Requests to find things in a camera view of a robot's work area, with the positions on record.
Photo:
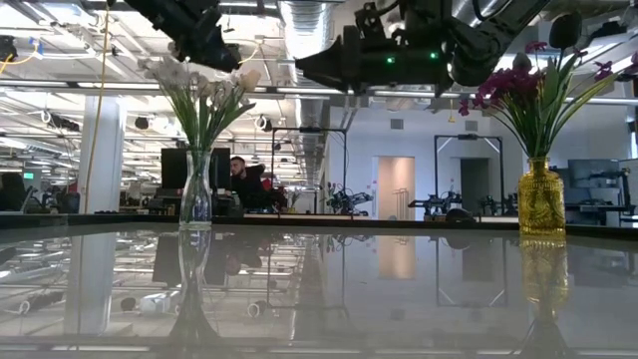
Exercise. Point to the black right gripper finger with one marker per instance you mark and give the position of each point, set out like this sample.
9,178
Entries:
324,57
326,74

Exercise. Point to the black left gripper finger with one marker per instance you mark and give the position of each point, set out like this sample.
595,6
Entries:
199,55
226,59

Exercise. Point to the purple blossom flower spray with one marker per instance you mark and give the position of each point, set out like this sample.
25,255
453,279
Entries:
601,70
503,85

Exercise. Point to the clear glass vase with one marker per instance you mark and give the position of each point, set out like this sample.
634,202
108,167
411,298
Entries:
195,194

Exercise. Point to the yellow glass vase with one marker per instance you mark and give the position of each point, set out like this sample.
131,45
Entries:
542,199

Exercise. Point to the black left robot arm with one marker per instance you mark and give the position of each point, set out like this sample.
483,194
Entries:
147,10

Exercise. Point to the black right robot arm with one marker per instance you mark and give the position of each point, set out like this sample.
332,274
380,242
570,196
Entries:
488,45

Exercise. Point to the black background robot arm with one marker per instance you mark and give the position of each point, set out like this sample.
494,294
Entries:
349,200
438,203

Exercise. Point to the long ceiling light strip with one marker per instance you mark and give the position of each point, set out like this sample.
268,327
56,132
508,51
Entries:
124,86

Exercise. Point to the black computer monitor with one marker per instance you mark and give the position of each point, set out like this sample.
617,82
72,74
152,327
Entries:
172,168

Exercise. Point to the person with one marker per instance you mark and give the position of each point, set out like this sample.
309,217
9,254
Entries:
249,184

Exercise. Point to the pale pink door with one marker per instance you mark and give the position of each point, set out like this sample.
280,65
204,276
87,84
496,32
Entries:
396,184

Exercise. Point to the white pillar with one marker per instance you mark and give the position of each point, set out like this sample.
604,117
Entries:
102,159

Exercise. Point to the wooden workbench top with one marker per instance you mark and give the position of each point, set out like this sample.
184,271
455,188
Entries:
299,217

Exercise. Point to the dark grey door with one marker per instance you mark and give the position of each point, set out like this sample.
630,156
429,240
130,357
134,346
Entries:
473,182

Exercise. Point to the grey desk monitor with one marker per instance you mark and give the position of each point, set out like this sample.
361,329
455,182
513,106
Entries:
593,174

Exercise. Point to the dark office desk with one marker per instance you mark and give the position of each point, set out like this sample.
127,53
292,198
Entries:
593,207

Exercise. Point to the silver ribbed ceiling duct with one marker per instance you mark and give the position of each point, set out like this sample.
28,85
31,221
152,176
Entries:
306,25

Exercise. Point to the grey wall vent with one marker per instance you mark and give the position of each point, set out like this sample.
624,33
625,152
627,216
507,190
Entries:
471,125
397,124

